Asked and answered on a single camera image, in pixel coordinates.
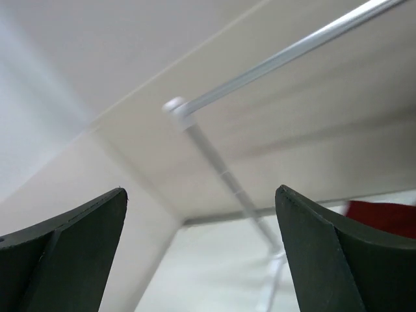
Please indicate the white clothes rack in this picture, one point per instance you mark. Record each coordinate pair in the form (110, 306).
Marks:
(181, 111)

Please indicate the dark red t shirt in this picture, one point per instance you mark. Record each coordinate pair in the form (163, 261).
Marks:
(393, 218)

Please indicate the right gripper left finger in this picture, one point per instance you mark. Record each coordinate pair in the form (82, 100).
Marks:
(63, 263)

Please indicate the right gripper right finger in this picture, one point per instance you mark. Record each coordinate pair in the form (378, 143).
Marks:
(339, 264)

